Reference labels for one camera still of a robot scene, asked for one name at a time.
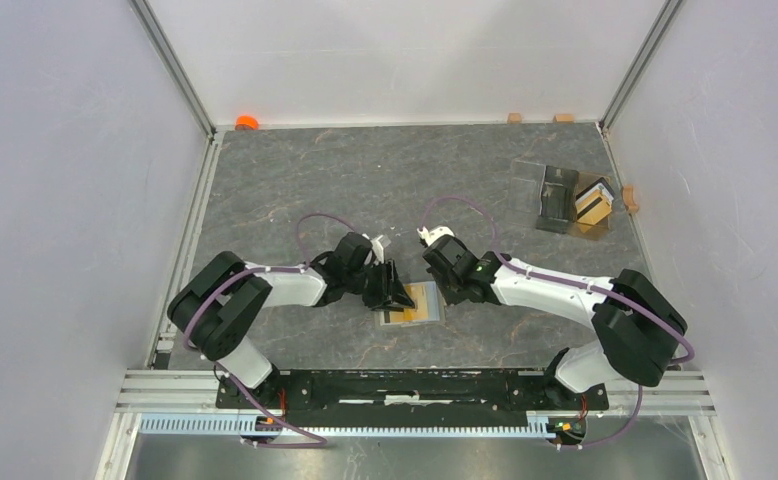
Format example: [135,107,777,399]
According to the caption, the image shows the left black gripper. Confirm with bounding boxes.
[345,258,414,312]

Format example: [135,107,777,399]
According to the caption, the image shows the olive card holder wallet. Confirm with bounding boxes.
[373,280,447,329]

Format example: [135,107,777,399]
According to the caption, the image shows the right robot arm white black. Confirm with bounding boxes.
[418,227,687,408]

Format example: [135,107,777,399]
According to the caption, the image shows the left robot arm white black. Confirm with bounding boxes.
[166,232,415,408]

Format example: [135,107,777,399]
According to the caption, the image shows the silver credit card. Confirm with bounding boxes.
[574,177,615,226]

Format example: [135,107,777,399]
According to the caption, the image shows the clear three-compartment plastic box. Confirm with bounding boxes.
[505,160,618,241]

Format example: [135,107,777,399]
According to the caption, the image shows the wooden block middle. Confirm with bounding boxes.
[553,113,575,123]

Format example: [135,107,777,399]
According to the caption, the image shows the orange round cap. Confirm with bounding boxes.
[234,115,259,130]

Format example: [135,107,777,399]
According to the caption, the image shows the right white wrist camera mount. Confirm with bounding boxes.
[416,225,455,247]

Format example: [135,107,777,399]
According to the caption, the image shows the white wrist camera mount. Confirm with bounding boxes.
[416,225,455,247]
[363,234,391,264]

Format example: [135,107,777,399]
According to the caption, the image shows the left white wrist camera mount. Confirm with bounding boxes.
[363,234,391,264]

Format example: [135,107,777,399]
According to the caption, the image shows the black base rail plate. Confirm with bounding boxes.
[251,368,609,428]

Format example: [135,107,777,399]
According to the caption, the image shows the wooden block right wall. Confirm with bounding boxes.
[621,185,640,215]

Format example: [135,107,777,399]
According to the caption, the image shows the white slotted cable duct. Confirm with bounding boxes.
[139,413,555,440]

